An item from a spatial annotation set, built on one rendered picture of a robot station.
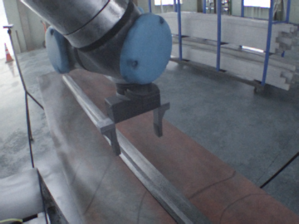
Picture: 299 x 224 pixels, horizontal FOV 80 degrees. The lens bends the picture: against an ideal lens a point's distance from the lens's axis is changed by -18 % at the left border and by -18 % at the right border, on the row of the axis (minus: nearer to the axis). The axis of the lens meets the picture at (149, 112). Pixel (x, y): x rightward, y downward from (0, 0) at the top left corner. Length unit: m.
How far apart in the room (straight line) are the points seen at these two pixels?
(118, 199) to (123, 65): 0.43
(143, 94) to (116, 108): 0.09
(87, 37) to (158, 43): 0.09
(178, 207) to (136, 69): 0.38
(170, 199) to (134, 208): 0.10
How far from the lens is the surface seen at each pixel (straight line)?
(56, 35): 0.35
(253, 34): 3.00
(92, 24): 0.22
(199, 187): 0.61
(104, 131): 0.51
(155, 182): 0.58
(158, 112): 0.56
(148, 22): 0.24
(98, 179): 0.66
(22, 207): 0.78
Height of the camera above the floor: 1.27
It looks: 30 degrees down
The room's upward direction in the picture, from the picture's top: 5 degrees counter-clockwise
